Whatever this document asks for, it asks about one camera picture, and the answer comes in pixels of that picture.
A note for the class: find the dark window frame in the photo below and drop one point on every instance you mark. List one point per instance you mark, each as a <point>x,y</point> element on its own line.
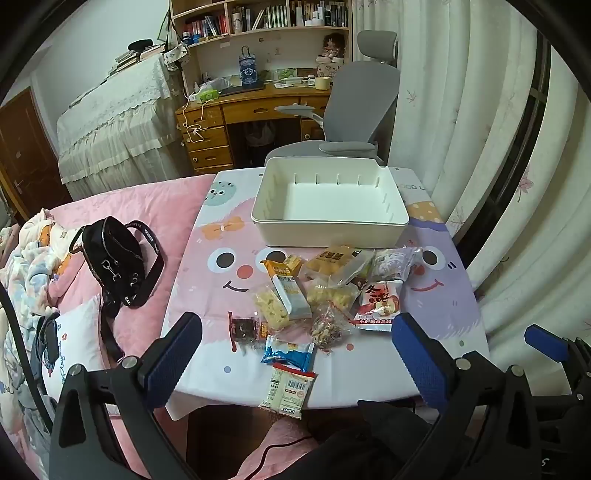
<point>517,152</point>

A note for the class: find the floral storage box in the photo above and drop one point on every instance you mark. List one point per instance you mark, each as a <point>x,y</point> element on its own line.
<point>330,67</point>

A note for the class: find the white red clear packet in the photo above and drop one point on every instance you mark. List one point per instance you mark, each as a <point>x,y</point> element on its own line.
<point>392,264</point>

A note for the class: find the pink blanket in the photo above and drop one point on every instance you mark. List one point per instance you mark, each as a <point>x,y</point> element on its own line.
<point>152,203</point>

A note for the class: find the cream yellow cup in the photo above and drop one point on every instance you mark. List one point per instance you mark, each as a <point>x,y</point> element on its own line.
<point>322,83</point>

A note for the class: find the stack of books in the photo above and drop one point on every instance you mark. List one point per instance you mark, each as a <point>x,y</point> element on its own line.
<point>138,57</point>

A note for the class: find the floral pouch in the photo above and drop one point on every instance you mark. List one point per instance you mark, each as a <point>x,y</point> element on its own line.
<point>178,55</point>

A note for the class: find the black hat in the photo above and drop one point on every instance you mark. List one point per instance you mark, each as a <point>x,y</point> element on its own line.
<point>141,44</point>

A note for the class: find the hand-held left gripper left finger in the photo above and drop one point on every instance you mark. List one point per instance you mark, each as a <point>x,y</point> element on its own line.
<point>173,355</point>

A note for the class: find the pale yellow snack packet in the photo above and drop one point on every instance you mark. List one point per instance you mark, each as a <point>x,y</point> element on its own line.
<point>286,392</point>

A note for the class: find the wooden desk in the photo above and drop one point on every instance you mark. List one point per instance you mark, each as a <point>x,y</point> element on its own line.
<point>240,108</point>

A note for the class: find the wooden bookshelf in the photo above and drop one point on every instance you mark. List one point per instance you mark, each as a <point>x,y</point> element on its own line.
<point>286,39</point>

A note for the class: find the person's dark clothing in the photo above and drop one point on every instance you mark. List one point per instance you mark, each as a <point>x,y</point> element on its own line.
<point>360,443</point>

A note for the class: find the clear plastic bag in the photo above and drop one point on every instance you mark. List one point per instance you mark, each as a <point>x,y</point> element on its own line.
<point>216,84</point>

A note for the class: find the brown wooden door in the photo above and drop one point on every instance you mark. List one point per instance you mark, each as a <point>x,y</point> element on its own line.
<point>23,152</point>

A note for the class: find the clear orange cake packet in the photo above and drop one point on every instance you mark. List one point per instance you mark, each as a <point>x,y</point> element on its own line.
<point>330,263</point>

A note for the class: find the green printed box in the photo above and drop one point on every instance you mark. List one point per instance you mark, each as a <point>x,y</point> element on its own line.
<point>285,74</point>

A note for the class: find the small black device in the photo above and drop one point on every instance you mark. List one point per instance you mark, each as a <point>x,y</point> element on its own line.
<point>48,339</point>

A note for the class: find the blue paper bag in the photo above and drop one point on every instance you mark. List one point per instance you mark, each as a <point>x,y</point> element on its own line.
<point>248,71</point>

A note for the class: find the clear rice crisp packet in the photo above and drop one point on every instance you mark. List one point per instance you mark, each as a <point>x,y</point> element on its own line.
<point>270,309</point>

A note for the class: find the green tissue pack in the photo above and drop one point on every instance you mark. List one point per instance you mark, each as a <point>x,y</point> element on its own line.
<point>207,95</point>

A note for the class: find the row of books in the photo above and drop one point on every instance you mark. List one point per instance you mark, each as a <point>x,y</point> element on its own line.
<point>277,16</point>

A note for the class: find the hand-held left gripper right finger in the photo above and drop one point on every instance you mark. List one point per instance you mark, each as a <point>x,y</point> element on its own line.
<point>422,364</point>

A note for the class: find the white blue long snack packet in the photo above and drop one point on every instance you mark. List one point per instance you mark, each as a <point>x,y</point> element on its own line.
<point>291,297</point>

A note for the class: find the grey office chair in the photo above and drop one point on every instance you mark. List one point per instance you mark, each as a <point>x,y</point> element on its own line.
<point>360,101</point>

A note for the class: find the black shoulder bag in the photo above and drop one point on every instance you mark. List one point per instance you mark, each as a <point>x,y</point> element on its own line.
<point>111,258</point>

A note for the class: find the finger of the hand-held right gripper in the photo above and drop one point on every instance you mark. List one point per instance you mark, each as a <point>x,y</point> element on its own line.
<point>547,344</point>

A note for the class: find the clear popcorn snack packet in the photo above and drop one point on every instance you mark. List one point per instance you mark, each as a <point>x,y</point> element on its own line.
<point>330,297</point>

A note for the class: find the red white snack packet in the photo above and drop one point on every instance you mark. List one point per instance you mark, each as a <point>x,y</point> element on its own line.
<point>378,304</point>

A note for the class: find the dark brown snack packet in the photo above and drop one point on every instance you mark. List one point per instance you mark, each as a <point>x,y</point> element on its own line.
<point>243,328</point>

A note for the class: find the doll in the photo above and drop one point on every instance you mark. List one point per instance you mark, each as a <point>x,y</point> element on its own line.
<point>331,46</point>

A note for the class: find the white plastic storage box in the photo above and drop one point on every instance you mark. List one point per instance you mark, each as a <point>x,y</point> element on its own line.
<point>323,198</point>

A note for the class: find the trash bin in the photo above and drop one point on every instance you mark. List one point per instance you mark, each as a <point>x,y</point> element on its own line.
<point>258,134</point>

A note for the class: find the clear mixed nuts packet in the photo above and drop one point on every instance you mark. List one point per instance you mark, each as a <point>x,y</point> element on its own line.
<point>328,330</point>

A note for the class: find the white floral curtain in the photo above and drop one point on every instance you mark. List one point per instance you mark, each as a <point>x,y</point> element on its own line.
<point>429,115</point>

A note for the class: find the cartoon printed fleece blanket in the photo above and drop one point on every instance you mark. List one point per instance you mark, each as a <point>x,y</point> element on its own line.
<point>27,258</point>

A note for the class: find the black notebook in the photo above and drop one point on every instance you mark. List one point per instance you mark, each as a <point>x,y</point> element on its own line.
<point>244,88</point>

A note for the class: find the cream lace furniture cover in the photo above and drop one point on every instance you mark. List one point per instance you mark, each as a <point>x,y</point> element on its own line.
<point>115,124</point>

